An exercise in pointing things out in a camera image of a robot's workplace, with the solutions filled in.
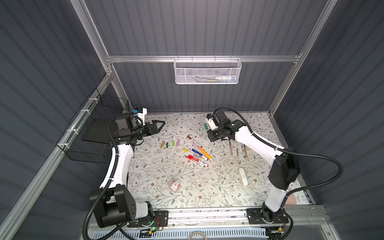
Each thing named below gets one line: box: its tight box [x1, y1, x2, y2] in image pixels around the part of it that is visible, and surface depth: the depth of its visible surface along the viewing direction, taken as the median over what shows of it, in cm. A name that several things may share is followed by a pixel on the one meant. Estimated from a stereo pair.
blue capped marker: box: [191, 148, 209, 161], surface depth 98 cm
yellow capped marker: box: [182, 148, 202, 159], surface depth 98 cm
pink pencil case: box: [285, 193, 297, 205], surface depth 78 cm
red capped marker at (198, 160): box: [188, 154, 209, 167], surface depth 95 cm
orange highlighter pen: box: [199, 146, 212, 160], surface depth 98 cm
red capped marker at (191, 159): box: [185, 155, 207, 168], surface depth 96 cm
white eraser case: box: [238, 167, 249, 187], surface depth 86 cm
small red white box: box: [168, 179, 181, 193], surface depth 84 cm
